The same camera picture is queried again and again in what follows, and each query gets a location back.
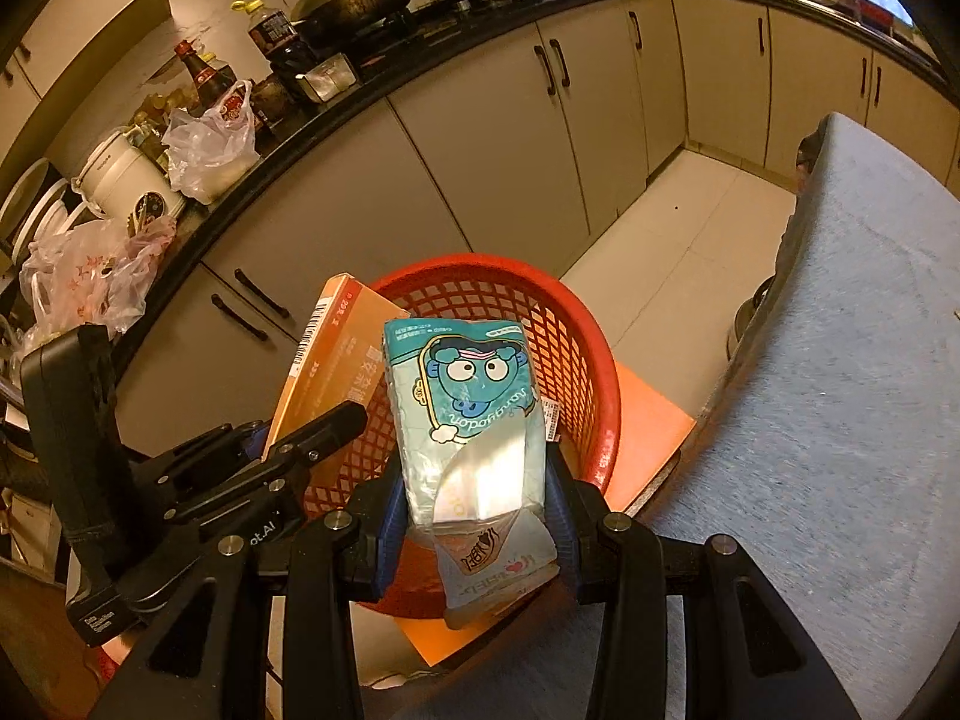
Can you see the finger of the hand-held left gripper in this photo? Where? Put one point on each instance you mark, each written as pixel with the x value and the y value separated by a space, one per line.
pixel 210 450
pixel 322 431

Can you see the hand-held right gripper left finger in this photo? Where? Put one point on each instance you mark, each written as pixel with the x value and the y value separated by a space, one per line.
pixel 391 540

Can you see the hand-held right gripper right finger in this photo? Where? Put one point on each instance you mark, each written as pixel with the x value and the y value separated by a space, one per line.
pixel 561 532

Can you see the orange cardboard box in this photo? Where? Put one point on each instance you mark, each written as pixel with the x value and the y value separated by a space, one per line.
pixel 337 360

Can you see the teal cartoon tissue pack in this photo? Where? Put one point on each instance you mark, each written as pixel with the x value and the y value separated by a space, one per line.
pixel 465 405

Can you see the red plastic basket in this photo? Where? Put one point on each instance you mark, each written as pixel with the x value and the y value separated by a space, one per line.
pixel 555 315

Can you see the pink plastic bag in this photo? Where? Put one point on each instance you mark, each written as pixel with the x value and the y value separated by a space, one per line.
pixel 82 277

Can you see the white rice cooker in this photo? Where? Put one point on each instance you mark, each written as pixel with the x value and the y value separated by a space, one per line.
pixel 120 176

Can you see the steel bowl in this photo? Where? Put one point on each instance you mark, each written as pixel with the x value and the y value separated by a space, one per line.
pixel 750 322

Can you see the black kitchen countertop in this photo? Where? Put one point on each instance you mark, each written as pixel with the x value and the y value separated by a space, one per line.
pixel 315 135

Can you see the white red plastic bag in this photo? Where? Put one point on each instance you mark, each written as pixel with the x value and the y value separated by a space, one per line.
pixel 210 150

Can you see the blue table cloth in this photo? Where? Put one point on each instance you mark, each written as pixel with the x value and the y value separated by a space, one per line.
pixel 825 390

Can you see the cream base cabinets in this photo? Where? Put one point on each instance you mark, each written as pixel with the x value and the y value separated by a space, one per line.
pixel 487 150

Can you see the small steel container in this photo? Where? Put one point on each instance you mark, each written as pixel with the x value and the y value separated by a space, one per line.
pixel 328 79

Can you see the red cap sauce bottle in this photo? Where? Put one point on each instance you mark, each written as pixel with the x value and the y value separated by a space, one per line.
pixel 201 75

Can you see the large dark sauce bottle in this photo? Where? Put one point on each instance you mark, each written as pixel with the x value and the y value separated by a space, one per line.
pixel 281 45

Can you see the yellow cap oil bottle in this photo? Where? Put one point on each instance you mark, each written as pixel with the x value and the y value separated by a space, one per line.
pixel 246 15

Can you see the black gas stove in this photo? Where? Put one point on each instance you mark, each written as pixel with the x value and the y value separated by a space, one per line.
pixel 480 1

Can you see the kitchen window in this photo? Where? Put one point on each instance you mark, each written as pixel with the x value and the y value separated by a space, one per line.
pixel 885 4

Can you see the cream corner wall cabinet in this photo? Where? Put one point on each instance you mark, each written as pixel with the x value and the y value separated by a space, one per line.
pixel 75 30

